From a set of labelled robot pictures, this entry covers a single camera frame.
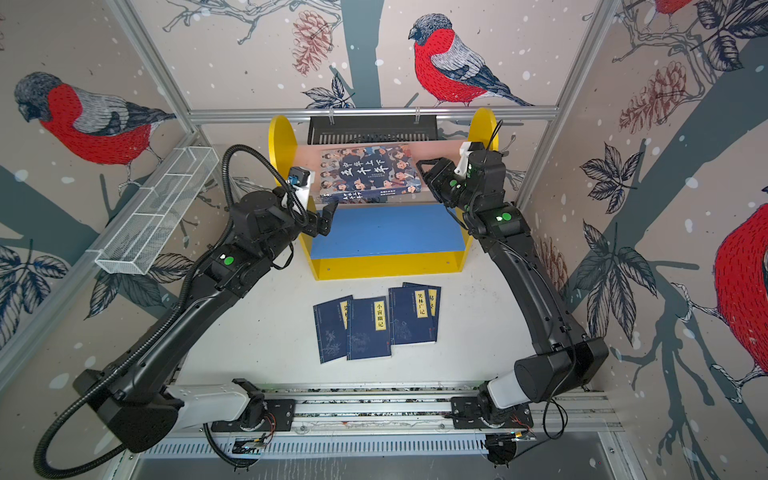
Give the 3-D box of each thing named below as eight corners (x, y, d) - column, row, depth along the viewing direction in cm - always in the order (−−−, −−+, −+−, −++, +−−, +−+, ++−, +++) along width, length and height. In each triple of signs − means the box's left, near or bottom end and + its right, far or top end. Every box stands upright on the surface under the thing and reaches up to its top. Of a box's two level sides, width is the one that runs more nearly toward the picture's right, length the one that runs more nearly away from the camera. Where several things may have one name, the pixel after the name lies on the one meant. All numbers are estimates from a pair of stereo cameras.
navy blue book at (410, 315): (388, 344, 87) (387, 341, 85) (388, 290, 99) (388, 286, 97) (433, 344, 87) (434, 341, 85) (428, 290, 99) (429, 286, 97)
